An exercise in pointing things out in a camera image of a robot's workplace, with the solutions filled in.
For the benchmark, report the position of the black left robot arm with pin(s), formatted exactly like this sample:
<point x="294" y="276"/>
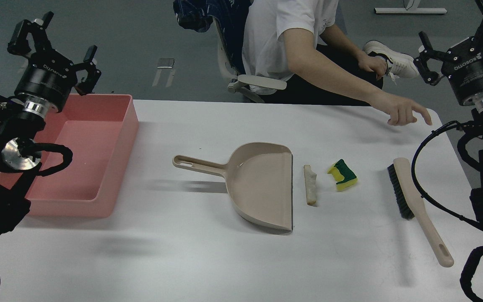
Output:
<point x="21" y="158"/>

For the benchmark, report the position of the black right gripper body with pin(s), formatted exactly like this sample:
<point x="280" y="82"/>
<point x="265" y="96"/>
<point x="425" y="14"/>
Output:
<point x="464" y="70"/>

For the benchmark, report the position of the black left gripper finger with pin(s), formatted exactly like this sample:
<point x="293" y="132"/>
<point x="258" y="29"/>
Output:
<point x="19" y="43"/>
<point x="87" y="85"/>

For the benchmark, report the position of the beige plastic dustpan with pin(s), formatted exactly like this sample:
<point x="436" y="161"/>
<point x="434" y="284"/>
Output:
<point x="259" y="182"/>

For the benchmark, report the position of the person's bare forearm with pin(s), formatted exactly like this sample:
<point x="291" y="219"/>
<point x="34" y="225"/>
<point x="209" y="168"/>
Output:
<point x="305" y="61"/>

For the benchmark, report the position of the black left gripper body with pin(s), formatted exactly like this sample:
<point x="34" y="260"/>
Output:
<point x="50" y="76"/>

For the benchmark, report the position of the beige brush with black bristles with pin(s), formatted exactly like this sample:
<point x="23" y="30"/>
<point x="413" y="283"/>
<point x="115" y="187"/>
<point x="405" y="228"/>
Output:
<point x="411" y="205"/>

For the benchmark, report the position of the white office chair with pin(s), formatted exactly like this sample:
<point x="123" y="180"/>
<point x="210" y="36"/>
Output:
<point x="245" y="71"/>

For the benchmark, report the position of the person in white shirt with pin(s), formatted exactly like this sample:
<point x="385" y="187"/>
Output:
<point x="264" y="53"/>

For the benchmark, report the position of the silver floor outlet plate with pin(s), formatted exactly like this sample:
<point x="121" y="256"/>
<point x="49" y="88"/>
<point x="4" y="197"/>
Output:
<point x="165" y="63"/>

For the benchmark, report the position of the dark plaid jacket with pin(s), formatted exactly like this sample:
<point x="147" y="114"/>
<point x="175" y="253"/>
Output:
<point x="229" y="15"/>

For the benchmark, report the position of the white desk foot base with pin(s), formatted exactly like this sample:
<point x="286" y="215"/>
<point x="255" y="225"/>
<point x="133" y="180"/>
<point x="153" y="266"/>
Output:
<point x="410" y="8"/>

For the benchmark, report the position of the slice of toast bread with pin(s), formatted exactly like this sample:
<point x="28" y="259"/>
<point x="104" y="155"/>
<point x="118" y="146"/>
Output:
<point x="310" y="185"/>

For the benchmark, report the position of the pink plastic bin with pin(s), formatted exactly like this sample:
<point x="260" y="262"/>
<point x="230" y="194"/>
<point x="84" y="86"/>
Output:
<point x="100" y="130"/>

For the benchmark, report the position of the person's bare hand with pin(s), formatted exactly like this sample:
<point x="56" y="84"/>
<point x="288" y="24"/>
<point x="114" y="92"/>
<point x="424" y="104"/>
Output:
<point x="400" y="109"/>

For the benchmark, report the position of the yellow and green sponge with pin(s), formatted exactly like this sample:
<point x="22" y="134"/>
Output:
<point x="344" y="177"/>

